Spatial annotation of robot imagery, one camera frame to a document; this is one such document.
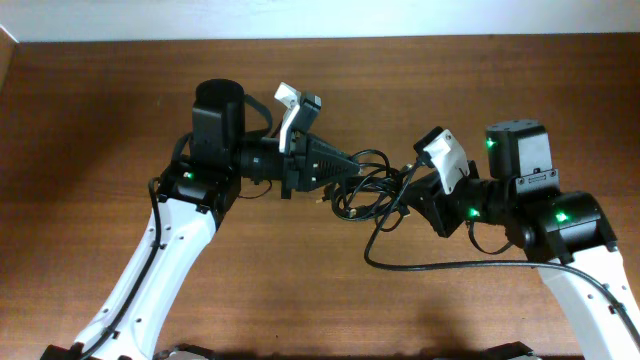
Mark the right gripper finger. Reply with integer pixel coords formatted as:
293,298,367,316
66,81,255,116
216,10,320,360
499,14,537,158
399,185,423,217
405,172,442,196

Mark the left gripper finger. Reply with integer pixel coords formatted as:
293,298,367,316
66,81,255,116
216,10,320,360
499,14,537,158
306,135,359,173
304,164,359,191

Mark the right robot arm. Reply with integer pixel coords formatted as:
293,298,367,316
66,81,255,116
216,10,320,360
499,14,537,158
401,120,639,359

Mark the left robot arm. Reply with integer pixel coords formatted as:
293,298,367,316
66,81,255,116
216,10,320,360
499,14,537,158
42,79,360,359

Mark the left camera cable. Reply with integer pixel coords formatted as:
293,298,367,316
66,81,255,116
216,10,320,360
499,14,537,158
74,176,165,359

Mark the camera cable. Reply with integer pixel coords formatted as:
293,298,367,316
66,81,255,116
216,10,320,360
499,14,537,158
362,152,640,341
74,176,165,359

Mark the right camera cable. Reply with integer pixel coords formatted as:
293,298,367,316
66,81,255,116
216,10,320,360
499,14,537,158
362,152,640,341

